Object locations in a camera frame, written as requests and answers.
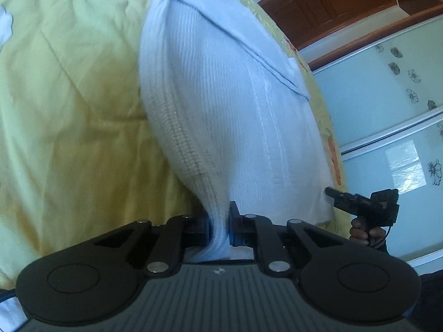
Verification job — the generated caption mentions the person's right hand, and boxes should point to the person's right hand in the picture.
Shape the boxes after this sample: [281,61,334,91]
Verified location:
[349,216,370,246]

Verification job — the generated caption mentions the white knit sweater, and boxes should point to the white knit sweater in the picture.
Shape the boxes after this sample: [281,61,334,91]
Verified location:
[138,0,334,263]

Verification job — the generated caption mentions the flower-print wardrobe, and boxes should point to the flower-print wardrobe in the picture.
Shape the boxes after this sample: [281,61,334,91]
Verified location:
[310,14,443,277]

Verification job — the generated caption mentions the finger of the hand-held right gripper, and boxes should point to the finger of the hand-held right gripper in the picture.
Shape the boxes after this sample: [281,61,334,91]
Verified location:
[333,199,369,215]
[325,187,372,204]

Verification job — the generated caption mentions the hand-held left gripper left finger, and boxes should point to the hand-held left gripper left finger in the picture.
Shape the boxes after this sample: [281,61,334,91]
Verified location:
[69,214,212,278]

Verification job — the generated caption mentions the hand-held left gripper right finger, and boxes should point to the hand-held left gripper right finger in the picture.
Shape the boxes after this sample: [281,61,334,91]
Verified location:
[228,201,364,278]

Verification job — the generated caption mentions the person's dark clothing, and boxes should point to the person's dark clothing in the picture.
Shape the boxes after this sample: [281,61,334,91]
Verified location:
[405,273,443,332]

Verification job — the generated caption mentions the yellow carrot-print bed sheet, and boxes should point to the yellow carrot-print bed sheet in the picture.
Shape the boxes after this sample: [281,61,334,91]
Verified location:
[0,0,347,305]

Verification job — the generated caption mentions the brown wooden door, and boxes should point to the brown wooden door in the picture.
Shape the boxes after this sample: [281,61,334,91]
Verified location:
[258,0,402,51]

